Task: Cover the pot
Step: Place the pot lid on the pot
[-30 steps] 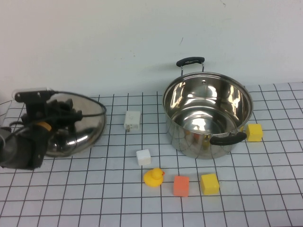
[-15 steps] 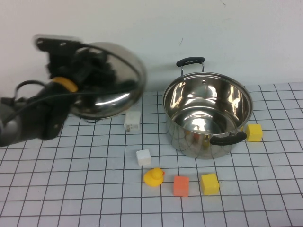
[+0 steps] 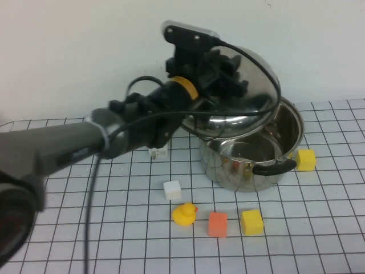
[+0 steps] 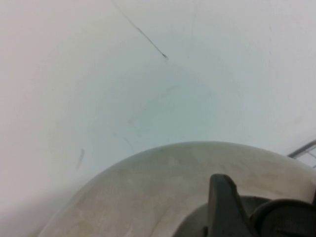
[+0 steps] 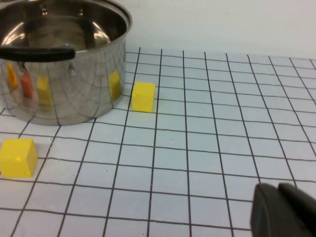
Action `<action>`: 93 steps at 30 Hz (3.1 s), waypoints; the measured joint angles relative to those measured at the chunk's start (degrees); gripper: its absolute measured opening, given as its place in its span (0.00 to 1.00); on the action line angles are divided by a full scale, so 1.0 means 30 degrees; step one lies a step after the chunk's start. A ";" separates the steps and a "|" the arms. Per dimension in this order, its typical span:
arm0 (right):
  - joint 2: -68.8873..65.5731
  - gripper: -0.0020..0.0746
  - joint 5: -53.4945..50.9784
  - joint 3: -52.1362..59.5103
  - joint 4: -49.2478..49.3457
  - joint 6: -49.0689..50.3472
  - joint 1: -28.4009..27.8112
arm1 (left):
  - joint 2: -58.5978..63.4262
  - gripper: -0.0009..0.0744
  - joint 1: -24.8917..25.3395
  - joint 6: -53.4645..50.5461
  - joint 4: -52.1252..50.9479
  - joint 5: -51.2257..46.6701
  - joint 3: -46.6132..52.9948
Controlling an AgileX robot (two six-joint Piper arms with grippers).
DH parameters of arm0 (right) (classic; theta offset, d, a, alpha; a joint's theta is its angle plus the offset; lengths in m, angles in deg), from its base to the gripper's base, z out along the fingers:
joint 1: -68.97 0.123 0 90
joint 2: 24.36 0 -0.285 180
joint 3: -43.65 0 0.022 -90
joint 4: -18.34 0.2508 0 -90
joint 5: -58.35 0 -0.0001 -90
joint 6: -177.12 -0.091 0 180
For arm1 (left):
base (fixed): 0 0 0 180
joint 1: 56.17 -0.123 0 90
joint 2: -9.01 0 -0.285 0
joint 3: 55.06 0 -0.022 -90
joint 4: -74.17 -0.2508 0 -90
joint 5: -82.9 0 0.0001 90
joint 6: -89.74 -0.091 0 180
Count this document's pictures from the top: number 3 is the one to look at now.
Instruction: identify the white cube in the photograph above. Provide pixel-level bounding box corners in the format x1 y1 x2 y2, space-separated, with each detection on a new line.
163 179 183 200

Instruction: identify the yellow rubber duck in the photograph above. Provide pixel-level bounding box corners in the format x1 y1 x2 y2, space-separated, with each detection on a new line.
172 202 199 227

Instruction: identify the stainless steel pot lid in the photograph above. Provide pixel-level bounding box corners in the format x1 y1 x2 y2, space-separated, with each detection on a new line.
181 45 282 140

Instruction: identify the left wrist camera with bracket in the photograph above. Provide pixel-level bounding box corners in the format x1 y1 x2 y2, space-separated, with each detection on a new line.
161 19 221 55

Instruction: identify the white power adapter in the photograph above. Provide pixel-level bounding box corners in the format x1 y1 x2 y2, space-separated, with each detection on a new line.
148 142 169 160

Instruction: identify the orange block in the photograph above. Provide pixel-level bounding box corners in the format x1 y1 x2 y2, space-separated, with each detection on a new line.
208 211 229 237

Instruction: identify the white grid tablecloth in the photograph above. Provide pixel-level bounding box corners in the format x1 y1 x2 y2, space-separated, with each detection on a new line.
0 99 365 274

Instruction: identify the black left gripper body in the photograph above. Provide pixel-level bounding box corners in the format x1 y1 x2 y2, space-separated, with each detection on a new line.
165 47 229 106

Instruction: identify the black camera cable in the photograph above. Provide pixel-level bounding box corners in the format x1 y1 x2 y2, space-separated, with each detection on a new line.
82 39 282 274

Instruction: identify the yellow cube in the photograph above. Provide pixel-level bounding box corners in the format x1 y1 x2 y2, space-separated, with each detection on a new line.
294 148 317 171
240 209 265 236

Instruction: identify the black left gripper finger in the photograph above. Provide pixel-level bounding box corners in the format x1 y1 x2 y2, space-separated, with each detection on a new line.
216 78 249 99
221 54 243 78

